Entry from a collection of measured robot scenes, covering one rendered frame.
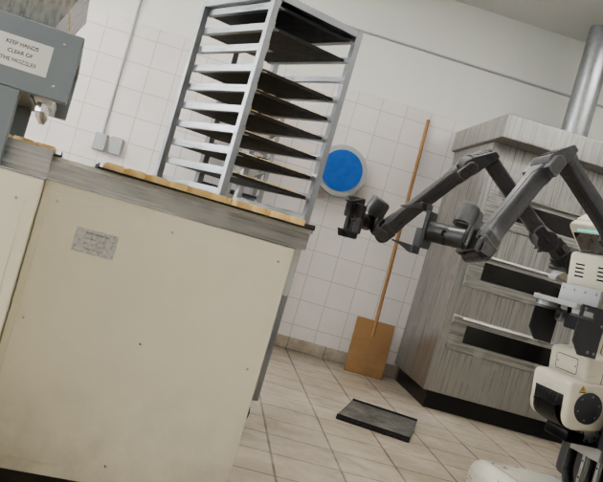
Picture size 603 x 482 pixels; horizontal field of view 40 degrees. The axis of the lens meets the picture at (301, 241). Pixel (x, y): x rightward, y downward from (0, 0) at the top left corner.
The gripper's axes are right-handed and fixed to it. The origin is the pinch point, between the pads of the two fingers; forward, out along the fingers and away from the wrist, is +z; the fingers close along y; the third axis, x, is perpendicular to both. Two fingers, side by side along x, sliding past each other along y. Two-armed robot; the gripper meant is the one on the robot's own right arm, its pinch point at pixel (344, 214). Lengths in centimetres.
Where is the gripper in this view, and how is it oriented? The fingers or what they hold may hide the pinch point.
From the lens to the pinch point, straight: 275.2
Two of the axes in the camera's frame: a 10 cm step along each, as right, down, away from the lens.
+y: 2.5, -9.7, 0.0
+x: 8.5, 2.2, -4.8
